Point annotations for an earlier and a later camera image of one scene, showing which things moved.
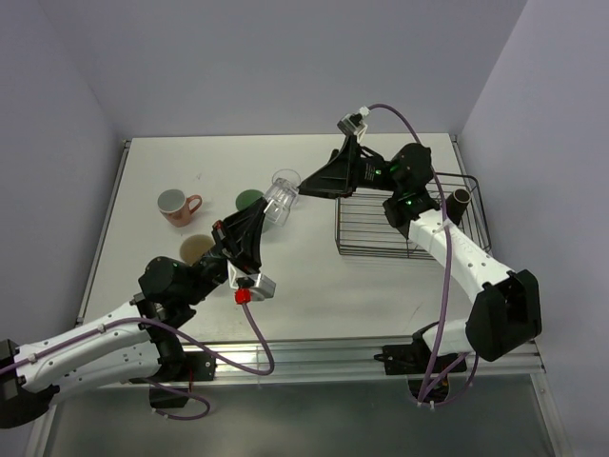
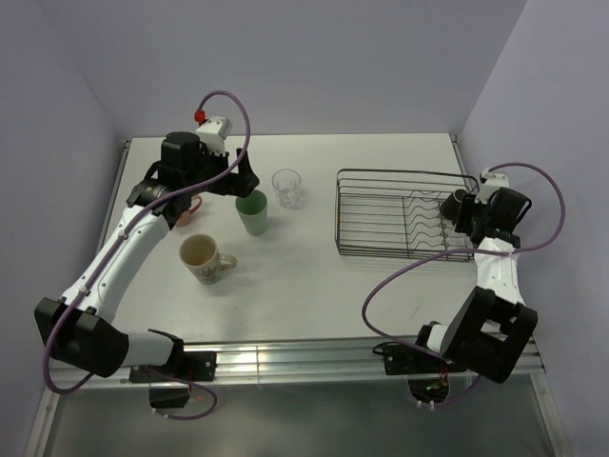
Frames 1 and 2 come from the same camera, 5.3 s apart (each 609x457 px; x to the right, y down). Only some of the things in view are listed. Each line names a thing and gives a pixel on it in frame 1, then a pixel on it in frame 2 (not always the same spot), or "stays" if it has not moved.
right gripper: x=339 y=178 → x=468 y=206
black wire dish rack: x=363 y=227 stays
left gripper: x=239 y=238 → x=239 y=184
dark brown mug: x=456 y=205 stays
